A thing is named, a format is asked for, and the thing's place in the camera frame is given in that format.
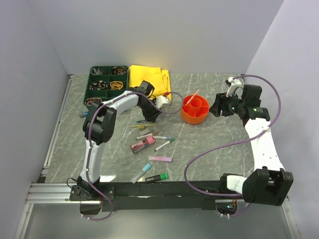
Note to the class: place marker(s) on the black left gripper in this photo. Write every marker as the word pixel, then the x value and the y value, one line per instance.
pixel 151 116

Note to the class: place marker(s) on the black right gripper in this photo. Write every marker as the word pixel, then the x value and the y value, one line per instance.
pixel 220 104

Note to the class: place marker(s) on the yellow pencil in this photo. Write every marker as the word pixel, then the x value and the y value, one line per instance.
pixel 139 125

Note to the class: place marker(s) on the white marker blue cap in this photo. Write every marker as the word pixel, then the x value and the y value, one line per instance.
pixel 163 137

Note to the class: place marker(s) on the orange round divided container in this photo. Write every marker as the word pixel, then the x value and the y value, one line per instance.
pixel 196 111

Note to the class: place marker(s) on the orange pen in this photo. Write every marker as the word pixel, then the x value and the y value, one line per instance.
pixel 192 97

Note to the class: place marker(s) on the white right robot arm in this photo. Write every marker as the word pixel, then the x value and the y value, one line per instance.
pixel 270 182

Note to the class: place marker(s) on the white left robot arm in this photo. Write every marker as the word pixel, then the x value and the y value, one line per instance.
pixel 99 127

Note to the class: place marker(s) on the beige eraser block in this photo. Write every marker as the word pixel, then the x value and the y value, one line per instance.
pixel 144 132

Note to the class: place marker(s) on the yellow folded cloth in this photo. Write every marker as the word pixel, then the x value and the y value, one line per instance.
pixel 159 78

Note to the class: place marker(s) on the white marker green cap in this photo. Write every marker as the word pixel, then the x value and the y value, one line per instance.
pixel 164 144

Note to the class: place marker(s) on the yellow black rolled tie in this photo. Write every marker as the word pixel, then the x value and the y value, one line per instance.
pixel 116 85

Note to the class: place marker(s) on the dark brown rolled tie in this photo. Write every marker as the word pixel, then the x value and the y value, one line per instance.
pixel 119 70

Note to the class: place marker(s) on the clear tube blue cap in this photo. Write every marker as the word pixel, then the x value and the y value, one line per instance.
pixel 141 173

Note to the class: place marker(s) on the green compartment tray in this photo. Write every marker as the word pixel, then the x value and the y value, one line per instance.
pixel 107 94

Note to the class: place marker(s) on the black white rolled tie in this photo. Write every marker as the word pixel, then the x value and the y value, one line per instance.
pixel 99 85

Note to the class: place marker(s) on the black green highlighter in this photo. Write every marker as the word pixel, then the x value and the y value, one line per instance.
pixel 156 178

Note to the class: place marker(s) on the grey rolled item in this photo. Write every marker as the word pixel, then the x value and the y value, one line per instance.
pixel 96 72

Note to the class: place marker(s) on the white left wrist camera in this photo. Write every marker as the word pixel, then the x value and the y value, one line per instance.
pixel 163 100

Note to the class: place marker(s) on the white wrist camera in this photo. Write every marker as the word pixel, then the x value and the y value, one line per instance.
pixel 235 87
pixel 163 100

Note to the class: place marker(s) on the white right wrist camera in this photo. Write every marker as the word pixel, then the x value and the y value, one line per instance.
pixel 235 87

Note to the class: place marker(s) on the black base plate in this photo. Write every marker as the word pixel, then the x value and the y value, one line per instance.
pixel 147 196

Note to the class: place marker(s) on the aluminium rail frame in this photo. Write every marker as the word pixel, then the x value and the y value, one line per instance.
pixel 59 193

